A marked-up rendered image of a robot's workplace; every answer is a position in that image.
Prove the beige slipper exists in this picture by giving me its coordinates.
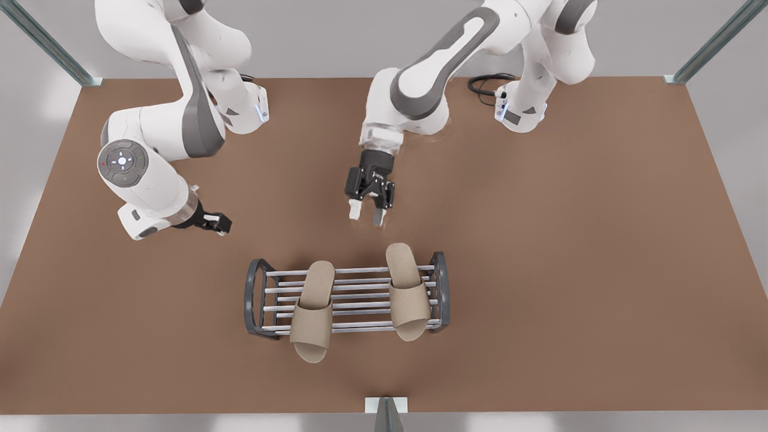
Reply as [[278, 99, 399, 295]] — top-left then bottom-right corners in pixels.
[[289, 260, 336, 364], [385, 242, 433, 343]]

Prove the grey metal shoe rack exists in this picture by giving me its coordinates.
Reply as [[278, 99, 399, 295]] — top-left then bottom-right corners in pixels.
[[244, 251, 451, 340]]

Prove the silver frame post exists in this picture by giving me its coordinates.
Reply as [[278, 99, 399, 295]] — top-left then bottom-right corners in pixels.
[[664, 0, 768, 85], [0, 0, 103, 86], [365, 397, 409, 432]]

